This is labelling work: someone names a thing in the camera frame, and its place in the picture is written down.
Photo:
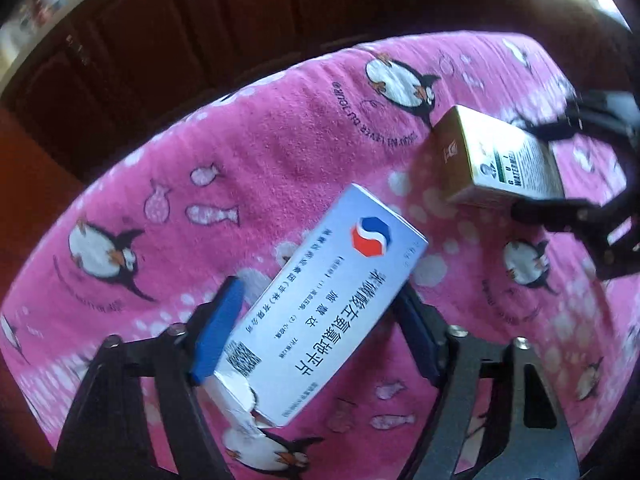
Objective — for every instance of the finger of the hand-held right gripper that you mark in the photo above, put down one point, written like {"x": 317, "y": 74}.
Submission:
{"x": 560, "y": 215}
{"x": 590, "y": 110}

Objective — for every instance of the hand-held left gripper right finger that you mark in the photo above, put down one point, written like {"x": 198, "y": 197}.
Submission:
{"x": 422, "y": 340}

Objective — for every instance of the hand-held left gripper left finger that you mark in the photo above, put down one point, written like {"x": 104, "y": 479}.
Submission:
{"x": 220, "y": 330}

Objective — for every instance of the gold and green carton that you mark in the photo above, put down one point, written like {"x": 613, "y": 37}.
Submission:
{"x": 480, "y": 150}

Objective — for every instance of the white medicine box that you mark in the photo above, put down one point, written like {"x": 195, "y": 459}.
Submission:
{"x": 320, "y": 300}

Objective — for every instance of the pink penguin print blanket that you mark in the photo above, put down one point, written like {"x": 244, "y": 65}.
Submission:
{"x": 250, "y": 135}

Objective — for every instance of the brown wooden base cabinets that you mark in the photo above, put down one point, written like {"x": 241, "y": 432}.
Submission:
{"x": 150, "y": 35}

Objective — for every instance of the grey kitchen countertop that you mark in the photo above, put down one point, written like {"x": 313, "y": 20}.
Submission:
{"x": 45, "y": 10}

